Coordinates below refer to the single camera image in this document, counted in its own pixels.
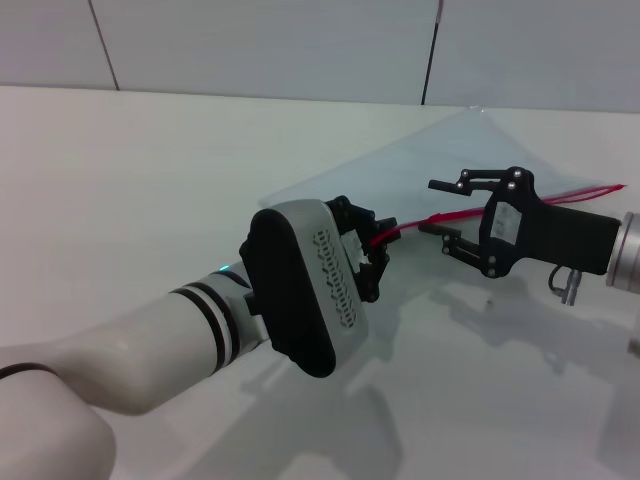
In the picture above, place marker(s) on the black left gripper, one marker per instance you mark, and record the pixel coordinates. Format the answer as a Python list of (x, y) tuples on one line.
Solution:
[(357, 225)]

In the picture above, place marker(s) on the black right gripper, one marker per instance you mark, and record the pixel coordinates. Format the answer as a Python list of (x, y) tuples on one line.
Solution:
[(560, 235)]

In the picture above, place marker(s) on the clear document bag red zip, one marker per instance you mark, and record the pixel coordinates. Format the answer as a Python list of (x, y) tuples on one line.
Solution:
[(425, 165)]

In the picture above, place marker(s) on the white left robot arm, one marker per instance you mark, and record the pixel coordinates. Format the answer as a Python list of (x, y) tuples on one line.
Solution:
[(125, 360)]

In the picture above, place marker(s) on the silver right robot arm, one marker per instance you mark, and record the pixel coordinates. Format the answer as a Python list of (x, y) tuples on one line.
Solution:
[(627, 255)]

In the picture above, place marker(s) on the pale blue paper sheets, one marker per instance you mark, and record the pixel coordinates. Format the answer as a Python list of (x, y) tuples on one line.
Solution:
[(450, 150)]

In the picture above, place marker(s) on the black silver wrist camera box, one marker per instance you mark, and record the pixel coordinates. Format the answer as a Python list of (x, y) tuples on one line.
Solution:
[(295, 280)]

